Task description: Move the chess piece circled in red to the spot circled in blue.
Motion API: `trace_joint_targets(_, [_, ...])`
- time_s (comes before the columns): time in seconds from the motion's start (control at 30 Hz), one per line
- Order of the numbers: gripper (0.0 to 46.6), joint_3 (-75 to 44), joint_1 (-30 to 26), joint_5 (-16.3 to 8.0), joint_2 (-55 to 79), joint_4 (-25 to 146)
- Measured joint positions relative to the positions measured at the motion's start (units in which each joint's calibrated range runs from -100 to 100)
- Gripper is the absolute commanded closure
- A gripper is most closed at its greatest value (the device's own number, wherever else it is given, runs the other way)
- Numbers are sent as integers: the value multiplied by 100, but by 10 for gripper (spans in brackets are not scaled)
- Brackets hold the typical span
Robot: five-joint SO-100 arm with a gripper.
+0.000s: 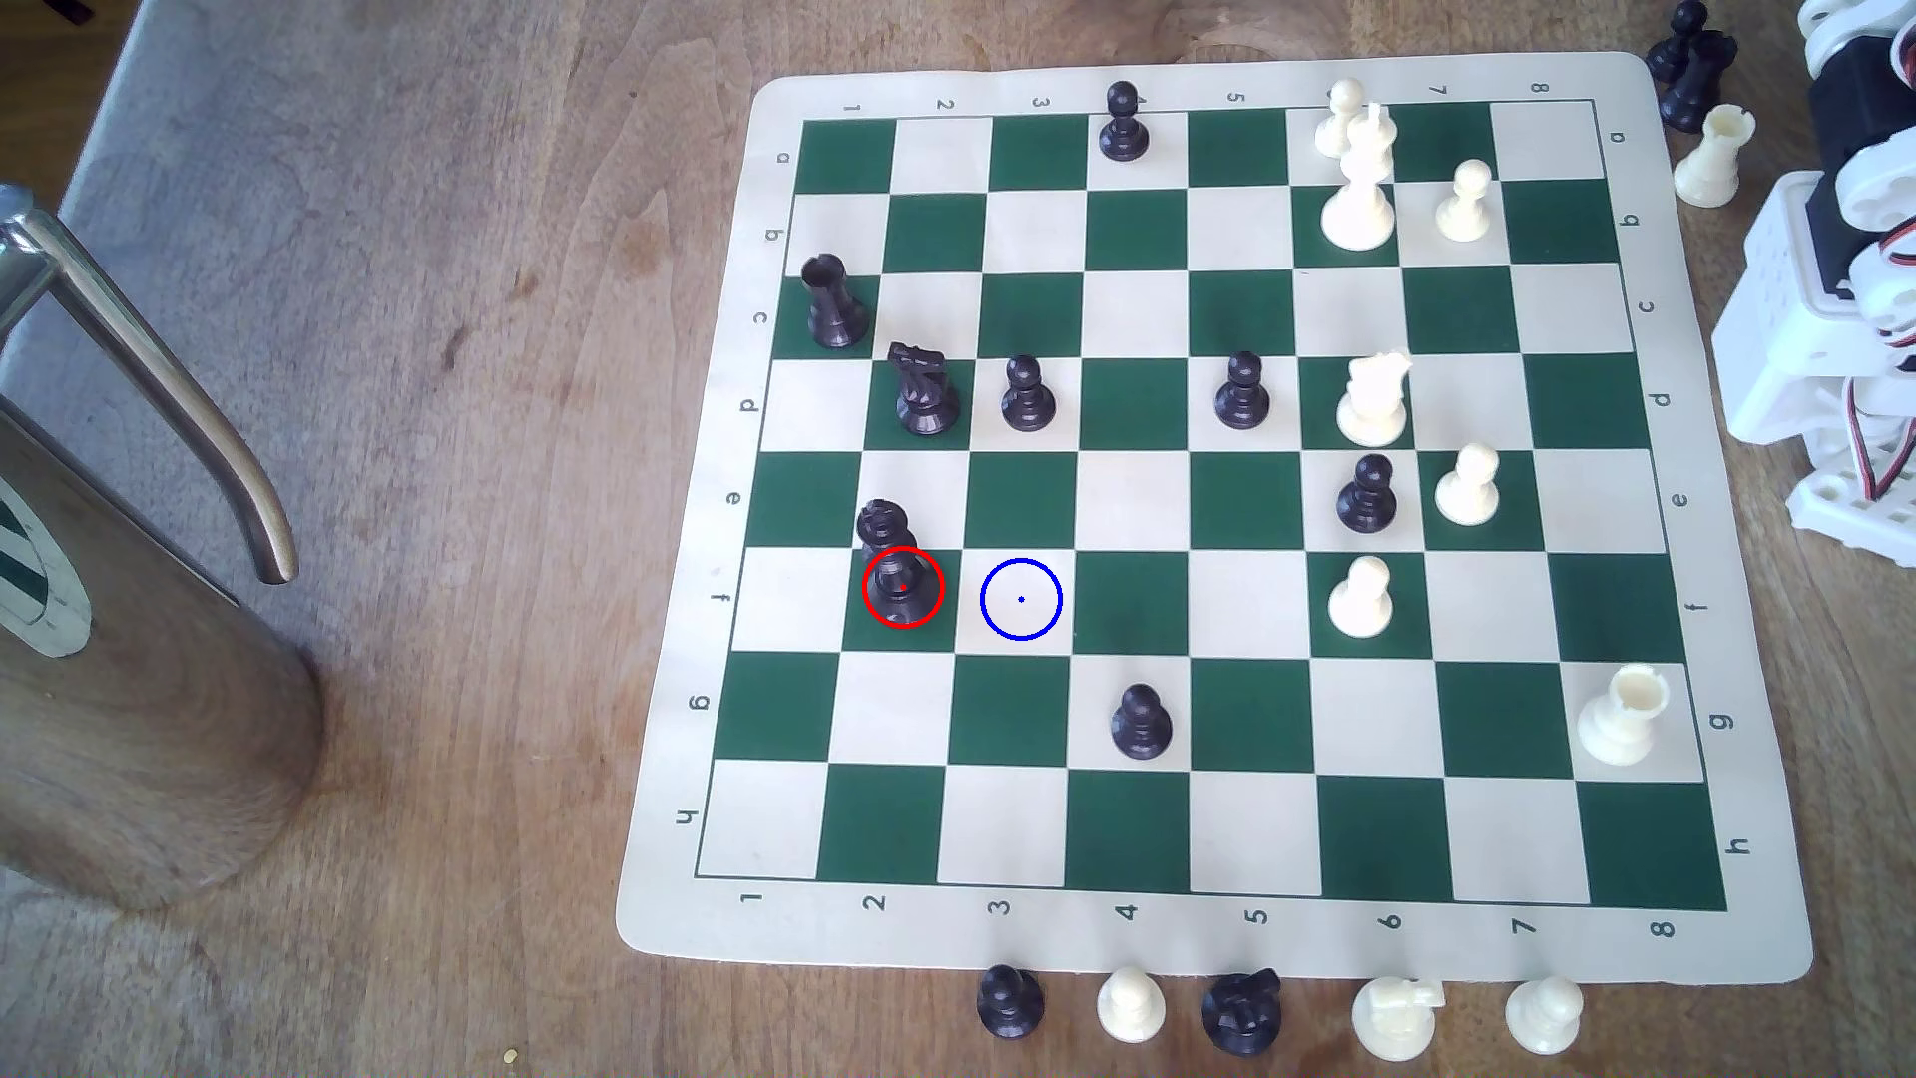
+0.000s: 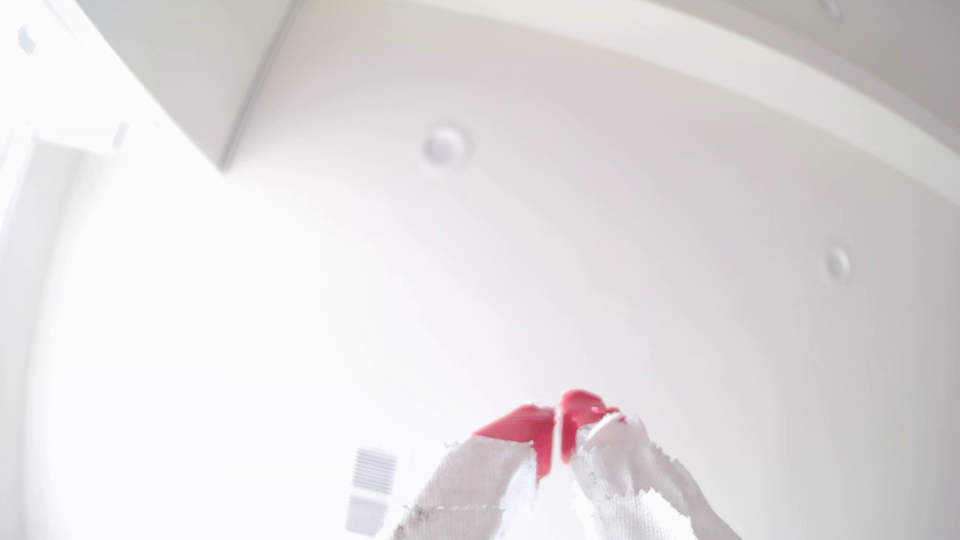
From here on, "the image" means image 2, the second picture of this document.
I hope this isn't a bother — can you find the round recessed ceiling light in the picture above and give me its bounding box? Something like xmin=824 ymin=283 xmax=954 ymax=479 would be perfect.
xmin=421 ymin=123 xmax=474 ymax=170
xmin=819 ymin=243 xmax=855 ymax=288

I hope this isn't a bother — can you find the white slatted ceiling vent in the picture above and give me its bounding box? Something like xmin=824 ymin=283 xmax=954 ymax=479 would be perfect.
xmin=351 ymin=447 xmax=399 ymax=496
xmin=345 ymin=495 xmax=390 ymax=537

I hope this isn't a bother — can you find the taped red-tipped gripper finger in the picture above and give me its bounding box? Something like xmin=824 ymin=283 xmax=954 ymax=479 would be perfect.
xmin=390 ymin=403 xmax=558 ymax=540
xmin=559 ymin=388 xmax=745 ymax=540

